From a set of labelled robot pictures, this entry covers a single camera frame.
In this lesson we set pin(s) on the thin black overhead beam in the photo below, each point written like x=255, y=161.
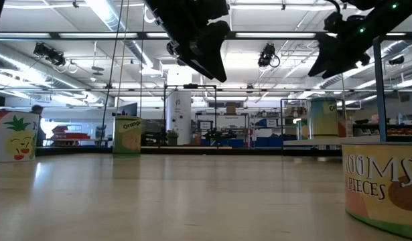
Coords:
x=259, y=90

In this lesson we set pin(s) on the green Orange label tin can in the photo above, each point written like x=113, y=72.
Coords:
x=127, y=137

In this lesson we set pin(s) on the pineapple picture tin can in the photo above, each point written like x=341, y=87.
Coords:
x=14, y=140

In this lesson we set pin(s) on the brown cardboard box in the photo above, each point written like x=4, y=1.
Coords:
x=230, y=108

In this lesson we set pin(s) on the small green plant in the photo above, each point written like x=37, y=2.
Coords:
x=172, y=135

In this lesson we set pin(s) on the black metal table frame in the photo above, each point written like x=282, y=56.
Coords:
x=192, y=150

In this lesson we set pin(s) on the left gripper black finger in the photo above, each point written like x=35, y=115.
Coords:
x=210, y=47
x=195, y=66

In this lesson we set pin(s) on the red storage bins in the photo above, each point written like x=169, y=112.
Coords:
x=70, y=134

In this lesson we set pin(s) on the blue storage bins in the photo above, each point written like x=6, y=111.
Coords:
x=262, y=142

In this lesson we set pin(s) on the teal yellow label tin can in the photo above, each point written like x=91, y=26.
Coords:
x=323, y=120

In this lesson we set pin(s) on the black background robot arms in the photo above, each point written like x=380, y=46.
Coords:
x=219, y=134

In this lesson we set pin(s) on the white round pillar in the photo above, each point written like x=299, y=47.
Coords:
x=179, y=117

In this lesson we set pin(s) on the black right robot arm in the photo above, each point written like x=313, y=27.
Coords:
x=403, y=10

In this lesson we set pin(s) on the person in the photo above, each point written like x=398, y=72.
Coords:
x=37, y=129

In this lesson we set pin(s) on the black overhead beam light strips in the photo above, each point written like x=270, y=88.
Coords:
x=55, y=35

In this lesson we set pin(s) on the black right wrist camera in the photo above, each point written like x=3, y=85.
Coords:
x=333, y=21

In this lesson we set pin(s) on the Mushrooms Pieces label tin can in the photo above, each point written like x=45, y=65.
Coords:
x=376, y=187

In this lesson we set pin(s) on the short red white tin can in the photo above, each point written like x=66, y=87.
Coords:
x=342, y=130

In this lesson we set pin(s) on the black ceiling-mounted device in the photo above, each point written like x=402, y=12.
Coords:
x=50, y=53
x=267, y=55

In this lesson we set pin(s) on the silver ventilation duct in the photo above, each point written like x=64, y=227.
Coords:
x=106, y=15

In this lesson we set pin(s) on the black monitor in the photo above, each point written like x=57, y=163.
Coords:
x=128, y=108

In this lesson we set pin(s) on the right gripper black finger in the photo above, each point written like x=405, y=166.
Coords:
x=343, y=62
x=324, y=55

